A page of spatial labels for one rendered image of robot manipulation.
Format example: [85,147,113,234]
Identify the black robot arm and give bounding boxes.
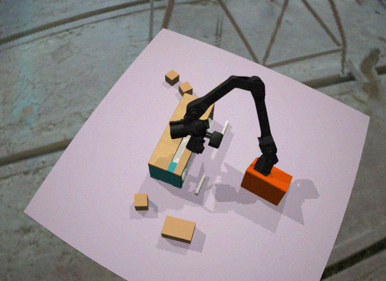
[169,75,278,177]

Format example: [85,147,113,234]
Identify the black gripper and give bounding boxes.
[187,129,223,149]

